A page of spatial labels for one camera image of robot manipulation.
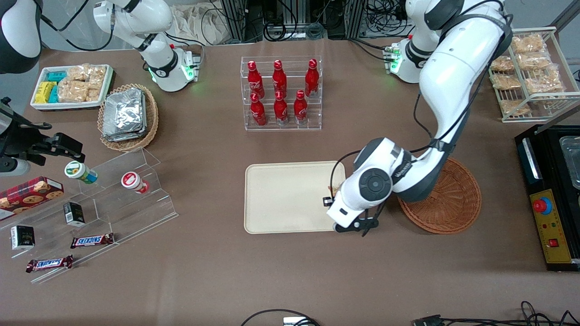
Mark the red-lidded white cup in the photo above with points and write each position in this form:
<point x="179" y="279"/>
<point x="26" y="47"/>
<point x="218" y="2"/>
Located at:
<point x="133" y="182"/>

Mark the cream plastic tray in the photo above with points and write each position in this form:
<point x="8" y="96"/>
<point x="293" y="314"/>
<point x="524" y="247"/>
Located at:
<point x="290" y="197"/>

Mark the clear acrylic bottle rack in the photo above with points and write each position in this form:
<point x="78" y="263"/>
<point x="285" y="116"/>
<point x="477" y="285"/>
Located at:
<point x="281" y="127"/>

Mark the foil-wrapped pack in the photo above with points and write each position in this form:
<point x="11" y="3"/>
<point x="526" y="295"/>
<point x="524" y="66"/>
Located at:
<point x="122" y="138"/>
<point x="124" y="111"/>

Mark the black appliance housing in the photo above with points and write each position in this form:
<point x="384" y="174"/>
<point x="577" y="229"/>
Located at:
<point x="528" y="172"/>

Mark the teal snack pack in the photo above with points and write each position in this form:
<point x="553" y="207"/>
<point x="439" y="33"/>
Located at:
<point x="56" y="76"/>
<point x="54" y="94"/>

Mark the red cola bottle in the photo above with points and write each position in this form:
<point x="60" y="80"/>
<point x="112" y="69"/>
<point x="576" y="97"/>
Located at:
<point x="281" y="108"/>
<point x="279" y="77"/>
<point x="300" y="107"/>
<point x="255" y="79"/>
<point x="311" y="78"/>
<point x="258" y="111"/>

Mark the yellow control panel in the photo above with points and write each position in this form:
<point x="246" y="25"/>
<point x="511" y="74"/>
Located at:
<point x="555" y="231"/>

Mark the red tartan cookie box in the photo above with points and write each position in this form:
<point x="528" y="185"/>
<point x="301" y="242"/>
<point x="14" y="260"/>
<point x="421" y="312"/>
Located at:
<point x="29" y="194"/>

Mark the clear bag of fried snacks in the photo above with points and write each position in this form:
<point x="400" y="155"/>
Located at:
<point x="502" y="64"/>
<point x="515" y="107"/>
<point x="543" y="80"/>
<point x="528" y="43"/>
<point x="506" y="81"/>
<point x="534" y="60"/>

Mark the clear acrylic stepped shelf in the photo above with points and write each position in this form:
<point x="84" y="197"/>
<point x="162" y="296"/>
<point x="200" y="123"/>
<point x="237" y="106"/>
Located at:
<point x="118" y="213"/>

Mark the brown wicker basket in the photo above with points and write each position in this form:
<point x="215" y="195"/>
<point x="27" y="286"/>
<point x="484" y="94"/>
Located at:
<point x="453" y="203"/>

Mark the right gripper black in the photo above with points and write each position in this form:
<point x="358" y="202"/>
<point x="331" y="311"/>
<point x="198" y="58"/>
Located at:
<point x="18" y="138"/>

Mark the white plug box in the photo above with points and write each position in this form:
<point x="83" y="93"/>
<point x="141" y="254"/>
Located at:
<point x="297" y="321"/>

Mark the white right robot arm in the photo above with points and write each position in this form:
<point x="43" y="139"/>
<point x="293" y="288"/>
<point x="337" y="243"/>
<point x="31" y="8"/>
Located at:
<point x="136" y="18"/>

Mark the beige plastic bag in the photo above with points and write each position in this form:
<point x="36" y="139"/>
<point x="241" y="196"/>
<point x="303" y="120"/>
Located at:
<point x="199" y="22"/>

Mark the white snack bin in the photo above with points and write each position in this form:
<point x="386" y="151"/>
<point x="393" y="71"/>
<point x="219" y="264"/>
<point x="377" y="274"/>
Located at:
<point x="41" y="105"/>

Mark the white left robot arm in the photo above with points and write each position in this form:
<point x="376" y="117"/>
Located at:
<point x="453" y="72"/>

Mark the light wicker basket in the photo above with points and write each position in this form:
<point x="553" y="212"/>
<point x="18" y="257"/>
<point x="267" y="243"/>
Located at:
<point x="152" y="122"/>

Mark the red emergency stop button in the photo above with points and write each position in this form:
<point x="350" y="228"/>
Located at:
<point x="541" y="206"/>

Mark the Snickers chocolate bar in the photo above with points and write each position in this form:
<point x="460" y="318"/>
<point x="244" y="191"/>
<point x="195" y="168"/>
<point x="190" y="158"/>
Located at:
<point x="50" y="263"/>
<point x="92" y="240"/>

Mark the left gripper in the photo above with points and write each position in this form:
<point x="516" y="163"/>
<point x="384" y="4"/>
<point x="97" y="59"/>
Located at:
<point x="327" y="201"/>

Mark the metal pan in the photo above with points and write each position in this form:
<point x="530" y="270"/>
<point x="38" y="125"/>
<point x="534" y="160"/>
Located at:
<point x="572" y="158"/>

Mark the green-lidded white cup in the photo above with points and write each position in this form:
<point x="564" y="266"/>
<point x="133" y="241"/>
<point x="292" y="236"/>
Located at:
<point x="77" y="171"/>

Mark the clear bag of crackers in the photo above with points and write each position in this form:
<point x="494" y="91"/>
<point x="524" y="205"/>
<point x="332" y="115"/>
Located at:
<point x="78" y="73"/>
<point x="71" y="91"/>
<point x="97" y="76"/>
<point x="93" y="94"/>

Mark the yellow snack pack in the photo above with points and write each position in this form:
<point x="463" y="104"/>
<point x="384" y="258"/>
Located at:
<point x="44" y="92"/>

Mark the small black carton box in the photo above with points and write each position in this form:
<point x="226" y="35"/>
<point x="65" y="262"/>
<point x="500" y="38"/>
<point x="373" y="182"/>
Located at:
<point x="22" y="237"/>
<point x="74" y="213"/>

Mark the clear-wrapped sandwich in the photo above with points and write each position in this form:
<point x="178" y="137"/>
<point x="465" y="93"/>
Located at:
<point x="334" y="187"/>

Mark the aluminium frame post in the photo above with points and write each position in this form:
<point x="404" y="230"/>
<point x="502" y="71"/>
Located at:
<point x="234" y="20"/>
<point x="355" y="18"/>

